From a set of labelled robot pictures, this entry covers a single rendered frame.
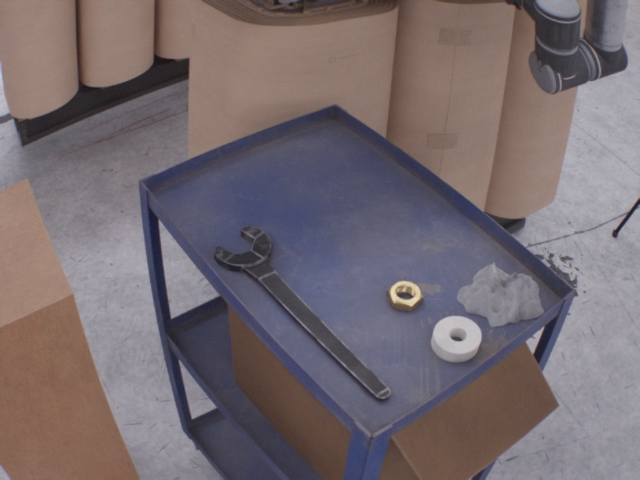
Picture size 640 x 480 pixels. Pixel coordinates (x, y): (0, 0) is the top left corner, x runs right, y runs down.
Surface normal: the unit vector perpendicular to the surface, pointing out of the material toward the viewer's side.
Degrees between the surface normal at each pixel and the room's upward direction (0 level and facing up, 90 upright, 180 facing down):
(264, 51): 90
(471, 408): 26
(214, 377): 0
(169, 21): 90
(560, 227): 0
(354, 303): 0
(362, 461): 90
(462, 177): 90
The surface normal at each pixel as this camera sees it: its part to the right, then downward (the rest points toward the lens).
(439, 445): 0.32, -0.42
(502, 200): -0.22, 0.65
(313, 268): 0.07, -0.74
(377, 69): 0.69, 0.52
